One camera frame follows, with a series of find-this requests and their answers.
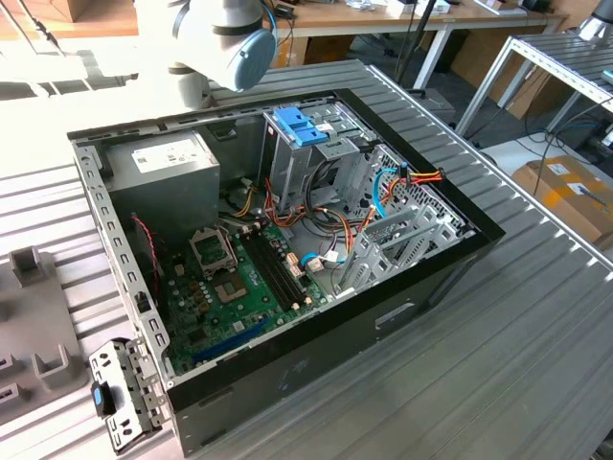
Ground blue data wire black plug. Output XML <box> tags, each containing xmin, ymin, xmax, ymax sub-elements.
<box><xmin>372</xmin><ymin>162</ymin><xmax>408</xmax><ymax>219</ymax></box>

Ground orange red yellow power wire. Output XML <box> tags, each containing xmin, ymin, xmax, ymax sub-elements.
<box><xmin>382</xmin><ymin>166</ymin><xmax>446</xmax><ymax>205</ymax></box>

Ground grey metal disk bay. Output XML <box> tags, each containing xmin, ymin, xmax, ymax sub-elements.
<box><xmin>332</xmin><ymin>204</ymin><xmax>464</xmax><ymax>299</ymax></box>

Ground black RAM slot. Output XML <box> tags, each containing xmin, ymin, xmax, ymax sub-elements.
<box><xmin>246</xmin><ymin>230</ymin><xmax>299</xmax><ymax>311</ymax></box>
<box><xmin>252</xmin><ymin>228</ymin><xmax>304</xmax><ymax>308</ymax></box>
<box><xmin>258</xmin><ymin>227</ymin><xmax>308</xmax><ymax>304</ymax></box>
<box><xmin>240</xmin><ymin>232</ymin><xmax>294</xmax><ymax>312</ymax></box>

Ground grey metal drive cage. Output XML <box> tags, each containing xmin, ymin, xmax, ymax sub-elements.
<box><xmin>261</xmin><ymin>101</ymin><xmax>378</xmax><ymax>213</ymax></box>

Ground green motherboard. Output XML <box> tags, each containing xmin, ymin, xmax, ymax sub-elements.
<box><xmin>160</xmin><ymin>222</ymin><xmax>332</xmax><ymax>379</ymax></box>

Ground CPU socket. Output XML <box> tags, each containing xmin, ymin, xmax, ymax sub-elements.
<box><xmin>213</xmin><ymin>269</ymin><xmax>249</xmax><ymax>305</ymax></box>

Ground blue plastic drive latch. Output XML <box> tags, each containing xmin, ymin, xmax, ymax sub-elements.
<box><xmin>273</xmin><ymin>107</ymin><xmax>330</xmax><ymax>149</ymax></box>

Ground metal socket cover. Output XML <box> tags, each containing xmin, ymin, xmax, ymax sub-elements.
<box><xmin>189</xmin><ymin>228</ymin><xmax>239</xmax><ymax>280</ymax></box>

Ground black open PC case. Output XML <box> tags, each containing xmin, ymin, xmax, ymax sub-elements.
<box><xmin>66</xmin><ymin>87</ymin><xmax>508</xmax><ymax>457</ymax></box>

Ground blue expansion slot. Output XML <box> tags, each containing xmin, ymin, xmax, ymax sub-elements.
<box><xmin>193</xmin><ymin>318</ymin><xmax>270</xmax><ymax>365</ymax></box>

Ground grey power supply unit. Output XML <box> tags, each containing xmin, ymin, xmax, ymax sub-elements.
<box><xmin>102</xmin><ymin>128</ymin><xmax>222</xmax><ymax>232</ymax></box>

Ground small brown cardboard box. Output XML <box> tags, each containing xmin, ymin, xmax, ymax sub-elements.
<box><xmin>286</xmin><ymin>35</ymin><xmax>358</xmax><ymax>68</ymax></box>

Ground long wooden desk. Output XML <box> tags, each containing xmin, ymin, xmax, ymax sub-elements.
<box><xmin>275</xmin><ymin>0</ymin><xmax>570</xmax><ymax>91</ymax></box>

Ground large brown cardboard box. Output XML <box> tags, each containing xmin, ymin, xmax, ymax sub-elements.
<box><xmin>449</xmin><ymin>28</ymin><xmax>571</xmax><ymax>121</ymax></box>

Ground cardboard box white labels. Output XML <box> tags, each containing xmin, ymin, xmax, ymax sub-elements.
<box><xmin>511</xmin><ymin>155</ymin><xmax>613</xmax><ymax>248</ymax></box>

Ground black blue latch tab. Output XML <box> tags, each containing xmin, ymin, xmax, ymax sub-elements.
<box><xmin>89</xmin><ymin>380</ymin><xmax>119</xmax><ymax>418</ymax></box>

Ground grey parts rack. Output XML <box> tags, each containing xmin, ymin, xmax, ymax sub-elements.
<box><xmin>0</xmin><ymin>245</ymin><xmax>91</xmax><ymax>423</ymax></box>

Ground light blue flat wire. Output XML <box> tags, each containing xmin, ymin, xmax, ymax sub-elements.
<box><xmin>300</xmin><ymin>250</ymin><xmax>348</xmax><ymax>275</ymax></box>

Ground thick black cable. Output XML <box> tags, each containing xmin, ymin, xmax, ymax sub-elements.
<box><xmin>306</xmin><ymin>160</ymin><xmax>349</xmax><ymax>229</ymax></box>

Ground orange red yellow wire bundle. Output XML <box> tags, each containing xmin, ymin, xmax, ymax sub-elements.
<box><xmin>313</xmin><ymin>204</ymin><xmax>380</xmax><ymax>263</ymax></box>

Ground red orange wire loop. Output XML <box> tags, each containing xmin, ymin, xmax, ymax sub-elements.
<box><xmin>262</xmin><ymin>176</ymin><xmax>308</xmax><ymax>234</ymax></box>

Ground yellow black wire bundle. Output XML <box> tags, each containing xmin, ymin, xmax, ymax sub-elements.
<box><xmin>224</xmin><ymin>176</ymin><xmax>258</xmax><ymax>219</ymax></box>

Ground red black twisted wire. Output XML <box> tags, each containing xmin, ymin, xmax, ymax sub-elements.
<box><xmin>131</xmin><ymin>214</ymin><xmax>164</xmax><ymax>308</ymax></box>

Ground metal card retainer bracket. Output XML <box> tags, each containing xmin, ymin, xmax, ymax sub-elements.
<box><xmin>87</xmin><ymin>336</ymin><xmax>171</xmax><ymax>456</ymax></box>

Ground black desk cables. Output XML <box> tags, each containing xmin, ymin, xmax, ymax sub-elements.
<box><xmin>396</xmin><ymin>0</ymin><xmax>440</xmax><ymax>92</ymax></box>

